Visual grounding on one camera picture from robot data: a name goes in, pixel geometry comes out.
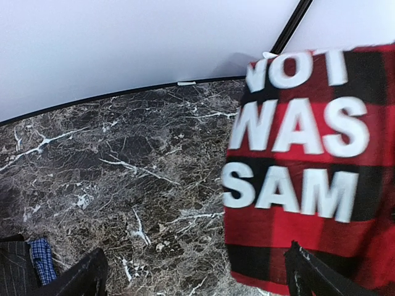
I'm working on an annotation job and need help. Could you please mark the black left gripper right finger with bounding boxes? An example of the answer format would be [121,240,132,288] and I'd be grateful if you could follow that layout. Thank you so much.
[284,240,376,296]

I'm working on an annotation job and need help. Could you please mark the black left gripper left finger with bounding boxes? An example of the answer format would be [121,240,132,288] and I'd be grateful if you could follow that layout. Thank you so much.
[29,248,109,296]

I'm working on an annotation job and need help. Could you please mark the red black plaid shirt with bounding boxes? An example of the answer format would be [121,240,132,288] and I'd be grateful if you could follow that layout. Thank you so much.
[222,44,394,295]

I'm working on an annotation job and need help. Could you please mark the blue checked folded shirt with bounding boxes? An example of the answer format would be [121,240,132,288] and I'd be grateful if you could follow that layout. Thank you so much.
[28,238,57,286]

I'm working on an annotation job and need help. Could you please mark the black pinstripe folded shirt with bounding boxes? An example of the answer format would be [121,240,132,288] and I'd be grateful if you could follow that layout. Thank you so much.
[0,234,39,296]

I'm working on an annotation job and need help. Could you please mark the white tape strip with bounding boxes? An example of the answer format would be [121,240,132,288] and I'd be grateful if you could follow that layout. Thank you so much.
[177,81,196,86]

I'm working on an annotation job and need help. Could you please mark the black corner frame post right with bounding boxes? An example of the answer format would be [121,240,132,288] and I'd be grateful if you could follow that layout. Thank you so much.
[270,0,313,54]

